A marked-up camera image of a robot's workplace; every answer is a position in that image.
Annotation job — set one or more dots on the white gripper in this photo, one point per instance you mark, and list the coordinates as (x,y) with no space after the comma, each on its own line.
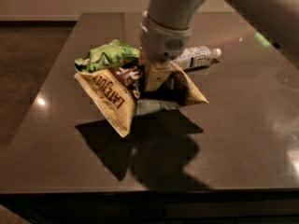
(163,43)

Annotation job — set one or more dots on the brown Late July chip bag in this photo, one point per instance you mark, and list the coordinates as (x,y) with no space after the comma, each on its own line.
(118,94)

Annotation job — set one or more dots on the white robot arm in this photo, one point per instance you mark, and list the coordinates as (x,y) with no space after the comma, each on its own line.
(276,20)

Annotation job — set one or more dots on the green rice chip bag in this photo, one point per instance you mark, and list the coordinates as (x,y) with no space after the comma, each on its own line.
(114,54)

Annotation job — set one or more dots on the clear plastic water bottle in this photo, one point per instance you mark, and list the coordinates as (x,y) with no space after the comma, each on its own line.
(196,57)

